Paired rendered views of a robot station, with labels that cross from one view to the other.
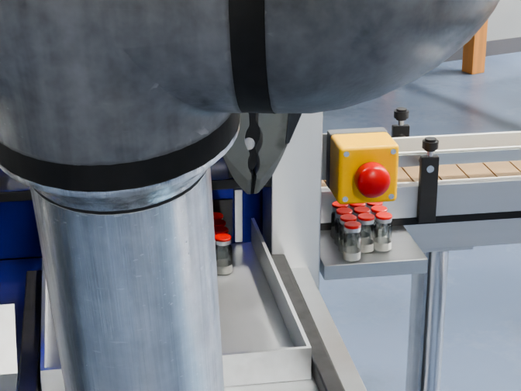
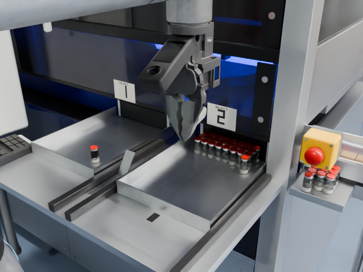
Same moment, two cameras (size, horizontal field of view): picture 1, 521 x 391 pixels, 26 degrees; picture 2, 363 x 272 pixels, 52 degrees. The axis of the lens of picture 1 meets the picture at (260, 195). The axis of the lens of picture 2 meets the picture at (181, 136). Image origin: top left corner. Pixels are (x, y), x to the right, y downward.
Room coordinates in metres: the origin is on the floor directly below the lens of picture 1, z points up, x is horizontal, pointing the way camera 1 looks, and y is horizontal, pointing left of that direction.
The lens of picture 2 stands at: (0.51, -0.43, 1.40)
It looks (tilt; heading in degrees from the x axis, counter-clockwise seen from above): 26 degrees down; 45
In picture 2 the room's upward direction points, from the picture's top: straight up
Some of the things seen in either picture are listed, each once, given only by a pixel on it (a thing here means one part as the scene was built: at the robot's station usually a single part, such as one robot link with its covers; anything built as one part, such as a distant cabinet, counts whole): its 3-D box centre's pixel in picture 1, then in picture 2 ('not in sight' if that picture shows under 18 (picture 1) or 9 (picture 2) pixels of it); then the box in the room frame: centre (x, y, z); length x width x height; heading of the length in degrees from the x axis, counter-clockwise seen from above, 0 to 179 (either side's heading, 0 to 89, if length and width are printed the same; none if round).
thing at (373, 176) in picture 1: (371, 178); (314, 155); (1.23, -0.13, 1.00); 0.04 x 0.04 x 0.04; 9
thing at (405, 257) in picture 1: (362, 247); (323, 186); (1.32, -0.13, 0.87); 0.14 x 0.13 x 0.02; 9
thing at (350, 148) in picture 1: (361, 165); (321, 147); (1.28, -0.12, 1.00); 0.08 x 0.07 x 0.07; 9
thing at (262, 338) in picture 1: (163, 297); (200, 172); (1.12, 0.11, 0.90); 0.34 x 0.26 x 0.04; 10
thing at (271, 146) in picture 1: (265, 137); (196, 116); (0.97, 0.00, 1.13); 0.06 x 0.03 x 0.09; 9
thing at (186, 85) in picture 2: not in sight; (190, 58); (0.97, 0.01, 1.24); 0.09 x 0.08 x 0.12; 9
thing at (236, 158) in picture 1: (231, 139); (182, 113); (0.97, 0.03, 1.13); 0.06 x 0.03 x 0.09; 9
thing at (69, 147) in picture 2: not in sight; (106, 137); (1.06, 0.44, 0.90); 0.34 x 0.26 x 0.04; 9
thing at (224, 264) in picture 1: (222, 254); (244, 164); (1.22, 0.04, 0.91); 0.02 x 0.02 x 0.05
